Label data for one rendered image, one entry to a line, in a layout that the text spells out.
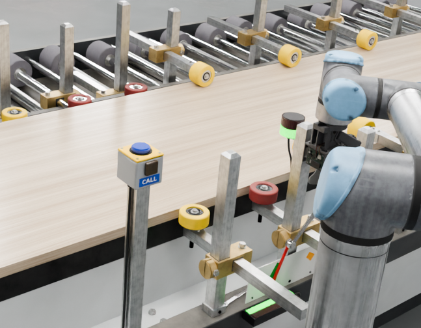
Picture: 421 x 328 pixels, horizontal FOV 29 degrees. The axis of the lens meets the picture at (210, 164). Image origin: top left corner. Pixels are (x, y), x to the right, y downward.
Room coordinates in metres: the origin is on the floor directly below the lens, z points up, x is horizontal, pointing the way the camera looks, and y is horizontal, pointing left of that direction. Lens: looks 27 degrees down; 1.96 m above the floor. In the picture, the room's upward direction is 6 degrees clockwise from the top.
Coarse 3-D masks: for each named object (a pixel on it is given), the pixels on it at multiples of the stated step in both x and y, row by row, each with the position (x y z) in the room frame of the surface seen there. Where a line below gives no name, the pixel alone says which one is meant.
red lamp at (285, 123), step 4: (304, 116) 1.90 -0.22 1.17; (284, 120) 1.87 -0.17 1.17; (288, 120) 1.87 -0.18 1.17; (304, 120) 1.88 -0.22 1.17; (284, 124) 1.87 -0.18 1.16; (288, 124) 1.86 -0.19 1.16; (292, 124) 1.86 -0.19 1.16; (296, 124) 1.86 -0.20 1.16; (288, 128) 1.86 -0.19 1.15; (292, 128) 1.86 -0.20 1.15; (296, 128) 1.86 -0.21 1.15
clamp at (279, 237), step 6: (306, 216) 1.92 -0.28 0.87; (312, 222) 1.89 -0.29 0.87; (318, 222) 1.90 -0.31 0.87; (282, 228) 1.85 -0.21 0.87; (300, 228) 1.85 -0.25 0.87; (306, 228) 1.86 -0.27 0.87; (312, 228) 1.88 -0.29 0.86; (318, 228) 1.90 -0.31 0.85; (276, 234) 1.83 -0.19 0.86; (282, 234) 1.82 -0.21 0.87; (288, 234) 1.83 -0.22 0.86; (294, 234) 1.83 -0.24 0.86; (276, 240) 1.83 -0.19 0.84; (282, 240) 1.81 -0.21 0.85; (300, 240) 1.85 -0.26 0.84; (276, 246) 1.83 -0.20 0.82; (282, 246) 1.81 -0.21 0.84
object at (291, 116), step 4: (288, 112) 1.91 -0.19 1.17; (292, 112) 1.92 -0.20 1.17; (284, 116) 1.88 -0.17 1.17; (288, 116) 1.88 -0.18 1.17; (292, 116) 1.89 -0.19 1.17; (296, 116) 1.89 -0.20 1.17; (300, 116) 1.89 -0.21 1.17; (292, 120) 1.87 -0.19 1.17; (296, 120) 1.87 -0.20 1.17; (300, 120) 1.87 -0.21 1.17; (288, 140) 1.89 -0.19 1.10; (288, 144) 1.89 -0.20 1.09; (288, 148) 1.89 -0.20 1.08; (288, 152) 1.89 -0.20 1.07
